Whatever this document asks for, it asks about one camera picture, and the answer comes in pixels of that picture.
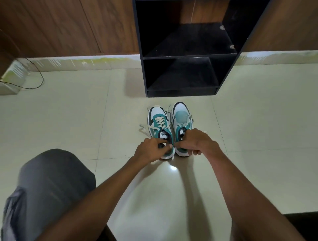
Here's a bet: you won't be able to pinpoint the person's right hand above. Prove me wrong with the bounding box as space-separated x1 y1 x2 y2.
176 128 221 159

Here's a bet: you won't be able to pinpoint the teal white sneaker laces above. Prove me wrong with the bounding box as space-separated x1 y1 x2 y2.
168 102 194 157

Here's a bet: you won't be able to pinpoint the black open shelf cabinet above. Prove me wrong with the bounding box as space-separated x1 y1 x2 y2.
132 0 271 98

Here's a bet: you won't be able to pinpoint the person's left hand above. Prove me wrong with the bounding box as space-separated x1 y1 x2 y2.
133 138 172 164

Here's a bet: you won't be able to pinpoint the person's right forearm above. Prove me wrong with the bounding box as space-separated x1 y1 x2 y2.
206 149 306 241

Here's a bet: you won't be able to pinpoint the person's grey trouser leg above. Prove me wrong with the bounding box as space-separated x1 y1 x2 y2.
0 148 97 241

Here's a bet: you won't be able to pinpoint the black cable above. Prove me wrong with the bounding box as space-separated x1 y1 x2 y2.
0 58 44 90

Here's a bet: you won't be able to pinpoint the person's dark trouser leg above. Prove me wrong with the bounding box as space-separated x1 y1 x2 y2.
283 212 318 241

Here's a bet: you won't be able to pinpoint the teal white sneaker with laces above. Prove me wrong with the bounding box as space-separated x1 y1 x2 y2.
139 105 175 160

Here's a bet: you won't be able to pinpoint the person's left forearm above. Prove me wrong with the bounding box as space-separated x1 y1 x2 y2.
37 157 149 241

